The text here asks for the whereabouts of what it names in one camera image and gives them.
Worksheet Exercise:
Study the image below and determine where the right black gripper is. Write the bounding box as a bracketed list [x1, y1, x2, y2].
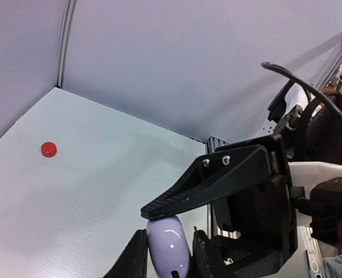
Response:
[140, 135, 298, 274]

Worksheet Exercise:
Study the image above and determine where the purple charging case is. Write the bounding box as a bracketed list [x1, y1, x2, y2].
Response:
[147, 216, 191, 277]

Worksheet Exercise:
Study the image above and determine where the right aluminium corner post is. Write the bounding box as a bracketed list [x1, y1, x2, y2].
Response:
[55, 0, 77, 89]

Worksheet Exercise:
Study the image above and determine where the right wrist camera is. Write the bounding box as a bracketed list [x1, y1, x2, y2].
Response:
[292, 177, 342, 250]

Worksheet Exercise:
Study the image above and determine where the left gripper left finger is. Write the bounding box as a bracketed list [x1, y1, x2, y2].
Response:
[103, 229, 147, 278]

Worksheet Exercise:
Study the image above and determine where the red charging case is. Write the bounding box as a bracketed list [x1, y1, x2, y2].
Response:
[41, 142, 57, 158]

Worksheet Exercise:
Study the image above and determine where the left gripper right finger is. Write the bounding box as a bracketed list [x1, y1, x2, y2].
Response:
[192, 227, 220, 277]

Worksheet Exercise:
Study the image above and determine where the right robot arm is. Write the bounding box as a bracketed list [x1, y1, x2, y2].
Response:
[141, 93, 342, 277]

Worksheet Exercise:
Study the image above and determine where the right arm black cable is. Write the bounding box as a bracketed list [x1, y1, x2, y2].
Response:
[261, 61, 342, 134]

